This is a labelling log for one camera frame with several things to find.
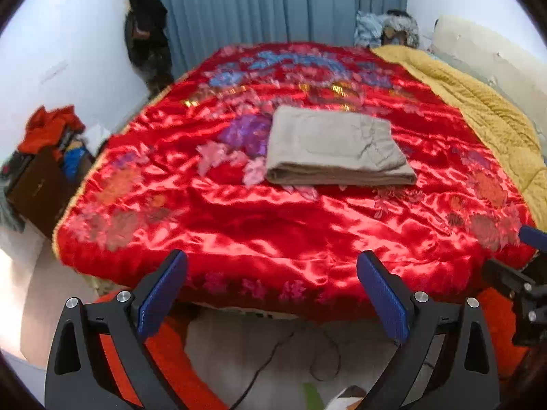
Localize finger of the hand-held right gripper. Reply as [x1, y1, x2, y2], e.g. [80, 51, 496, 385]
[518, 225, 547, 252]
[482, 257, 537, 297]

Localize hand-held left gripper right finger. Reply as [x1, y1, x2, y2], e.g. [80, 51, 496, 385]
[357, 250, 501, 410]

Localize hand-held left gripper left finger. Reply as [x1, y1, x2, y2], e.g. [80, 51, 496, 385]
[45, 250, 189, 410]

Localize beige towel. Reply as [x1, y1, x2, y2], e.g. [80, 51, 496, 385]
[265, 105, 418, 187]

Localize person's red trousers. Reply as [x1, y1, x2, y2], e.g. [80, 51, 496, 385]
[96, 286, 531, 410]

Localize white floor object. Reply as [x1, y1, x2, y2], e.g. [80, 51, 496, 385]
[327, 385, 366, 410]

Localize red floral satin blanket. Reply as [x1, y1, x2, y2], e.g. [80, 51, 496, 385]
[53, 42, 539, 323]

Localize green floor object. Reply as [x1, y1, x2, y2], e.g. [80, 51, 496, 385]
[303, 383, 326, 410]

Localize yellow quilted blanket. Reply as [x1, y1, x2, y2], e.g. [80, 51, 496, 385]
[372, 45, 547, 227]

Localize brown box with clothes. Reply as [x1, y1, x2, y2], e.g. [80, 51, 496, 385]
[6, 149, 95, 237]

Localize blue cloth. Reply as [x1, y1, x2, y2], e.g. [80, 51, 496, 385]
[60, 147, 88, 180]

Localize white padded headboard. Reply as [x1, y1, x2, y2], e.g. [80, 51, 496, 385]
[429, 15, 547, 137]

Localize red clothes pile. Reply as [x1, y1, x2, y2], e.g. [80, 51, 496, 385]
[18, 105, 86, 154]

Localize patterned grey bedding bundle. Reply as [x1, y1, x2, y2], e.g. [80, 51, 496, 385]
[354, 9, 422, 49]

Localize black hanging clothes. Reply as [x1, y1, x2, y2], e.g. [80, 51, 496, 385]
[124, 0, 175, 95]

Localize blue-grey curtain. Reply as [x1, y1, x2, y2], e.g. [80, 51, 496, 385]
[137, 0, 409, 80]

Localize black floor cable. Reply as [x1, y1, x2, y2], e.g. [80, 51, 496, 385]
[228, 329, 343, 410]

